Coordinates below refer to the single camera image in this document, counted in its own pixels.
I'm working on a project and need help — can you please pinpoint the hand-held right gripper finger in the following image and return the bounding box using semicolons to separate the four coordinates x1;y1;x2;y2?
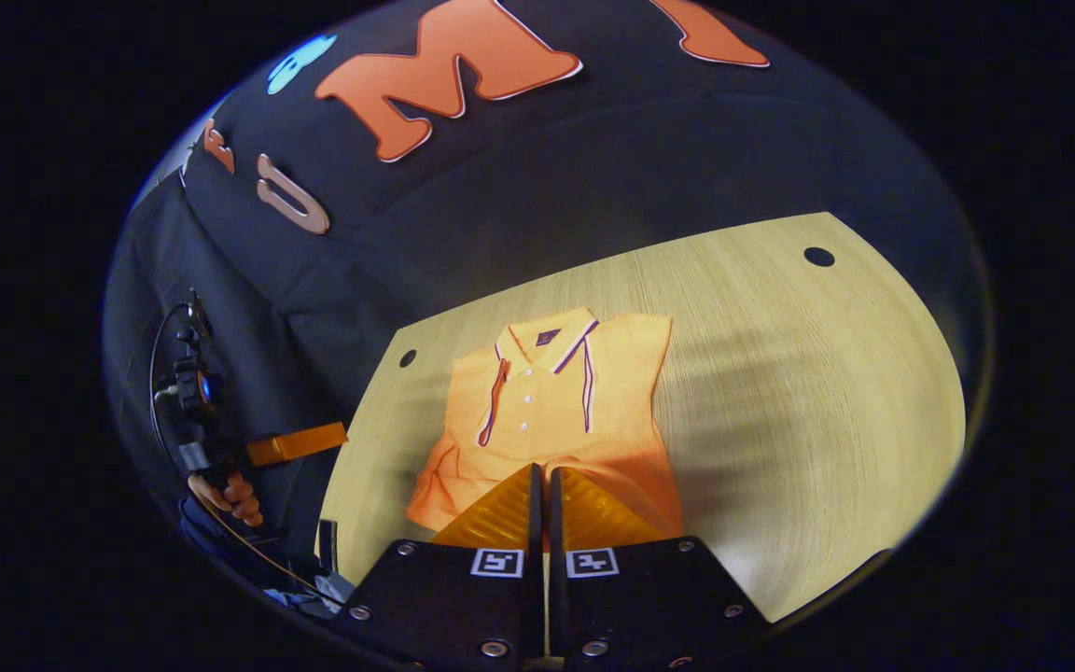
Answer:
332;462;546;672
549;465;772;672

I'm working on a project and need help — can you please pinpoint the orange T-shirt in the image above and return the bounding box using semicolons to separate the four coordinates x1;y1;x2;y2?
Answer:
405;306;685;552

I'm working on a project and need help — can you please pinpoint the thin black cable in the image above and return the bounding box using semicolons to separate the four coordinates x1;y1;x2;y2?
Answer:
147;297;347;606

